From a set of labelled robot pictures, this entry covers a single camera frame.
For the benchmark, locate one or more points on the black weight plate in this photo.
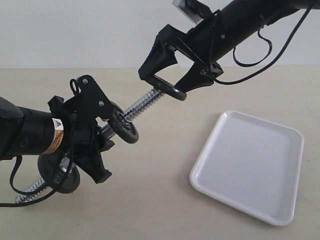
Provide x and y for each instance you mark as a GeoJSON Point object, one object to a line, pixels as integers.
{"type": "Point", "coordinates": [166, 87]}
{"type": "Point", "coordinates": [67, 182]}
{"type": "Point", "coordinates": [123, 128]}

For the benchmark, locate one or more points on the chrome threaded dumbbell bar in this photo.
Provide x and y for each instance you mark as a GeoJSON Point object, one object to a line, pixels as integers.
{"type": "Point", "coordinates": [32, 194]}

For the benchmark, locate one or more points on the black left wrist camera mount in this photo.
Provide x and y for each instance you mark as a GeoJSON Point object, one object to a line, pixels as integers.
{"type": "Point", "coordinates": [92, 97]}

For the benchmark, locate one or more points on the chrome star collar nut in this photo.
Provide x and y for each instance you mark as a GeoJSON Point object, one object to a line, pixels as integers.
{"type": "Point", "coordinates": [64, 166]}

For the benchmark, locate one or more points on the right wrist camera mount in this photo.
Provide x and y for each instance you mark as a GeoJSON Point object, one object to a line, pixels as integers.
{"type": "Point", "coordinates": [194, 10]}

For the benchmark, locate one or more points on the white rectangular plastic tray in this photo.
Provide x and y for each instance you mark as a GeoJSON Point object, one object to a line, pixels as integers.
{"type": "Point", "coordinates": [251, 164]}

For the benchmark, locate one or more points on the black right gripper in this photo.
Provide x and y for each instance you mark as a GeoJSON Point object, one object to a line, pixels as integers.
{"type": "Point", "coordinates": [203, 44]}

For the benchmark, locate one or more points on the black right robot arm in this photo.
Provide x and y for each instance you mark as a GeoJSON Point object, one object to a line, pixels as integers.
{"type": "Point", "coordinates": [253, 15]}

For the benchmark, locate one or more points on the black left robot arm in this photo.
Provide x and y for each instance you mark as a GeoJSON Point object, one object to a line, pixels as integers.
{"type": "Point", "coordinates": [27, 132]}

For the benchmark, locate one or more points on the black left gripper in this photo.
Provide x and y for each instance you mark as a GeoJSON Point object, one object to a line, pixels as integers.
{"type": "Point", "coordinates": [81, 140]}

